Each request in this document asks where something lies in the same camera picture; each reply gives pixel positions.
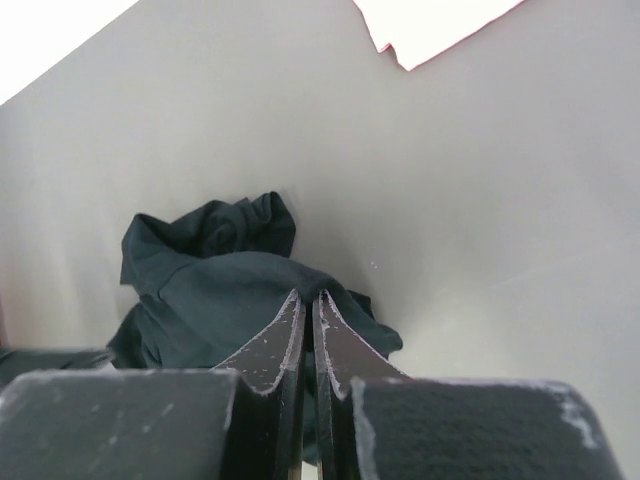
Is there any black t shirt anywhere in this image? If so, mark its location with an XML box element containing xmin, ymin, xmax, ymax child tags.
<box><xmin>0</xmin><ymin>190</ymin><xmax>404</xmax><ymax>466</ymax></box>

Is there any red plastic bin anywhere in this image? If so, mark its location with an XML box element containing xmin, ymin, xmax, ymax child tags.
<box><xmin>0</xmin><ymin>300</ymin><xmax>6</xmax><ymax>347</ymax></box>

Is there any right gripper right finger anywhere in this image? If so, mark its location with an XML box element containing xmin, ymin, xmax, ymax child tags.
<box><xmin>312</xmin><ymin>291</ymin><xmax>622</xmax><ymax>480</ymax></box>

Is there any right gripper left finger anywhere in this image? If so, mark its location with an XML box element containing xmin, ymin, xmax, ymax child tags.
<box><xmin>1</xmin><ymin>292</ymin><xmax>305</xmax><ymax>479</ymax></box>

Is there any pink folded t shirt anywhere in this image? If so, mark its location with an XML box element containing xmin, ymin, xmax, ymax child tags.
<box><xmin>354</xmin><ymin>0</ymin><xmax>521</xmax><ymax>71</ymax></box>

